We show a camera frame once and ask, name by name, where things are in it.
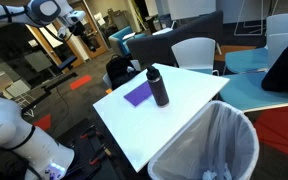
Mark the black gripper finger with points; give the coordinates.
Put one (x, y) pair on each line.
(87, 40)
(92, 42)

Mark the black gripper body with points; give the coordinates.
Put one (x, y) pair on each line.
(78, 29)

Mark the dark purple metal bottle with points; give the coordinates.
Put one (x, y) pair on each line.
(160, 93)

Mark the wooden door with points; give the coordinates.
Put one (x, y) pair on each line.
(99, 50)

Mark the teal armchair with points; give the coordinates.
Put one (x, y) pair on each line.
(120, 38)

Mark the black backpack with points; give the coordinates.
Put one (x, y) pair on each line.
(119, 71)

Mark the black metal floor stand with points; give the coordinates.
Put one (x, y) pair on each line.
(50, 87)

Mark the dark grey sofa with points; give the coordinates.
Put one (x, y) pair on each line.
(157, 45)

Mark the purple spiral notebook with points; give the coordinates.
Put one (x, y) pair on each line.
(137, 95)

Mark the all white plastic chair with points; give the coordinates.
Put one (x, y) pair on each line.
(194, 51)

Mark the white whiteboard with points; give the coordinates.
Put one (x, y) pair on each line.
(190, 8)

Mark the teal seat white back chair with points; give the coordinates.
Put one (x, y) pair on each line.
(247, 58)

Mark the trash bin with white liner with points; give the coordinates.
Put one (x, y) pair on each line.
(217, 140)

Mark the teal seat chair holding jacket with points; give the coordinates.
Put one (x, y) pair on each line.
(247, 91)

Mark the black jacket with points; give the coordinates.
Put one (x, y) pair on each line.
(287, 73)

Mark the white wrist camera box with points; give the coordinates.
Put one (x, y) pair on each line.
(62, 31)

